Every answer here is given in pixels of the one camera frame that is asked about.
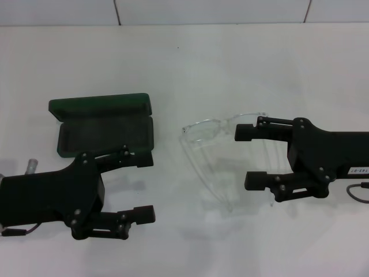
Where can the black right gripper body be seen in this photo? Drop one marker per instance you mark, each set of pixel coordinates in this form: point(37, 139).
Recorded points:
point(317, 153)

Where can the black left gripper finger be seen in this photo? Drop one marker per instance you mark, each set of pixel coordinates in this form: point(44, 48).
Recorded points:
point(144, 160)
point(144, 215)

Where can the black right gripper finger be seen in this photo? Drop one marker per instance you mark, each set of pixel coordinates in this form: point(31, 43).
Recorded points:
point(255, 180)
point(245, 132)

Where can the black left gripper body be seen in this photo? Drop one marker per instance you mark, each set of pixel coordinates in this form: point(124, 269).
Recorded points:
point(52, 196)

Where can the clear plastic glasses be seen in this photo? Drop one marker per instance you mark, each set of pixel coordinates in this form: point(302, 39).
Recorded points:
point(201, 135)

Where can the green glasses case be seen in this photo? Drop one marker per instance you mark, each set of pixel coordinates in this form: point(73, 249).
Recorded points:
point(101, 127)

